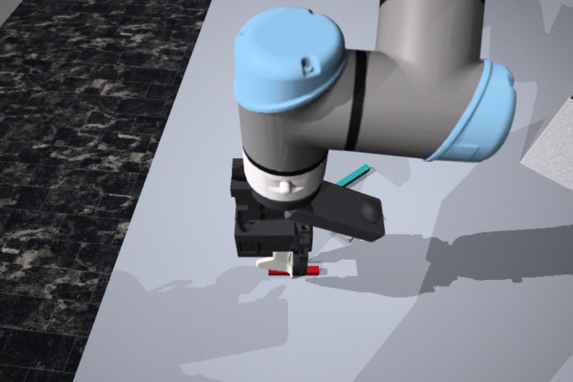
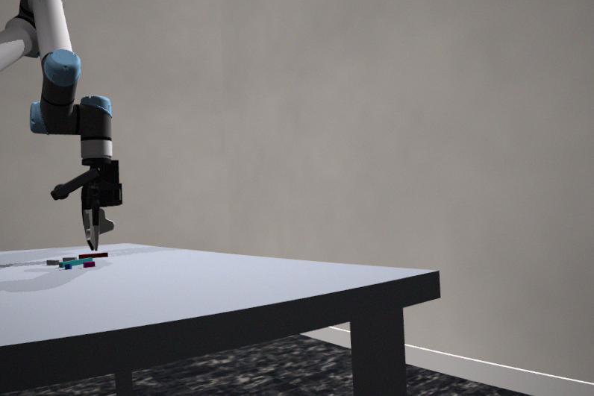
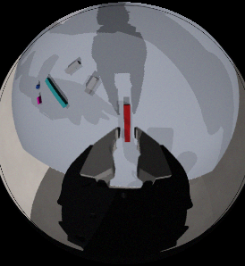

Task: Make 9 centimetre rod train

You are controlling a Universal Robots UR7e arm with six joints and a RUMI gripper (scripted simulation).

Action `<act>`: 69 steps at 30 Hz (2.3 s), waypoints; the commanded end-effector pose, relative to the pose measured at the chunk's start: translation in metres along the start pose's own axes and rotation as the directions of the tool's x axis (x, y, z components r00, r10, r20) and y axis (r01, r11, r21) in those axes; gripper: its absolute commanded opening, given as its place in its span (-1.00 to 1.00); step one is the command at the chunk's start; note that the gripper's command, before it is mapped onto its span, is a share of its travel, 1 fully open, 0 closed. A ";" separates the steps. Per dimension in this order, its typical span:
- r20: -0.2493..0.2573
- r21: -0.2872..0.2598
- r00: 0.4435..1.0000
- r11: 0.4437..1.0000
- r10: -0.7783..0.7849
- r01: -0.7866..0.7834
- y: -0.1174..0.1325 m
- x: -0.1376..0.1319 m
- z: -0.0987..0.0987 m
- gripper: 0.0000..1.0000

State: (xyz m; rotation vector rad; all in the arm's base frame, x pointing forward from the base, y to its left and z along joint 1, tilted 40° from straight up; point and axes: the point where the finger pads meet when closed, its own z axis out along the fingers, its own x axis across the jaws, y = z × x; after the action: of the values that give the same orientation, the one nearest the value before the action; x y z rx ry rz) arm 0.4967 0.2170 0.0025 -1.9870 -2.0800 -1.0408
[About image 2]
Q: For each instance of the red rod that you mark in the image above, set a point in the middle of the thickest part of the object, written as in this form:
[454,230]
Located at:
[82,256]

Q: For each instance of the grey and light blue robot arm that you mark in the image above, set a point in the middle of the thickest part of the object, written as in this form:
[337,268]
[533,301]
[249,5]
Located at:
[56,112]

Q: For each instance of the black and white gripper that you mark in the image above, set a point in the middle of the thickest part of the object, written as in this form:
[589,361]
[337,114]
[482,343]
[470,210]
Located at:
[106,188]

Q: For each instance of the turquoise rod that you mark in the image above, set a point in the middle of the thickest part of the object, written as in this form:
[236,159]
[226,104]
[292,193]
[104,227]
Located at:
[75,262]

